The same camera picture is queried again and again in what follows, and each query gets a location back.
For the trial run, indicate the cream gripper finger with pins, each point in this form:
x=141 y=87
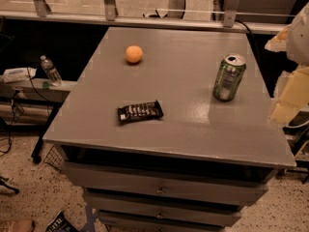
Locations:
x=278 y=42
x=291 y=93

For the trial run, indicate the black rxbar chocolate wrapper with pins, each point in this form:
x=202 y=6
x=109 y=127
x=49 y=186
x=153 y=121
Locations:
x=139 y=112

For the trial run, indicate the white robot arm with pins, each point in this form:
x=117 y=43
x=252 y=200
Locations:
x=297 y=49

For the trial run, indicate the green soda can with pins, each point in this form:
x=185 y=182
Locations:
x=229 y=76

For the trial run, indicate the grey drawer cabinet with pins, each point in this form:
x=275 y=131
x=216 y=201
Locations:
x=198 y=135

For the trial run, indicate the top grey drawer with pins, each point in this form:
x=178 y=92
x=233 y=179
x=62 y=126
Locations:
x=161 y=184

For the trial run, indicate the grey drawer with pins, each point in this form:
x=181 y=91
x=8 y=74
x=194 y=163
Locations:
x=161 y=184
x=151 y=208
x=154 y=224

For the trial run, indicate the orange fruit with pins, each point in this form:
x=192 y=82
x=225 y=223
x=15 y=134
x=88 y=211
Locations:
x=134 y=54

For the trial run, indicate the middle grey drawer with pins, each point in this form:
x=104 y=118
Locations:
x=151 y=208

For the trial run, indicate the bottom grey drawer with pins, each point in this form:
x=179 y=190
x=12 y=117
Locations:
x=154 y=224

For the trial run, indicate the clear plastic water bottle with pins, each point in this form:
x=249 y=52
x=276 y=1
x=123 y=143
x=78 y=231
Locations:
x=51 y=71

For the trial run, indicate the metal window railing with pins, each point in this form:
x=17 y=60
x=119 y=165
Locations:
x=260 y=16

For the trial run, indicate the low side bench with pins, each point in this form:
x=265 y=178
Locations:
x=32 y=92

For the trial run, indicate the white tissue packet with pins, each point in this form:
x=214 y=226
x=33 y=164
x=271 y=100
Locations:
x=18 y=74

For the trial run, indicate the black chip bag on floor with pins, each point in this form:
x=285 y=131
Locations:
x=60 y=224

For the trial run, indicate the wire mesh basket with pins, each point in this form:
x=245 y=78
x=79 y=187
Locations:
x=54 y=159

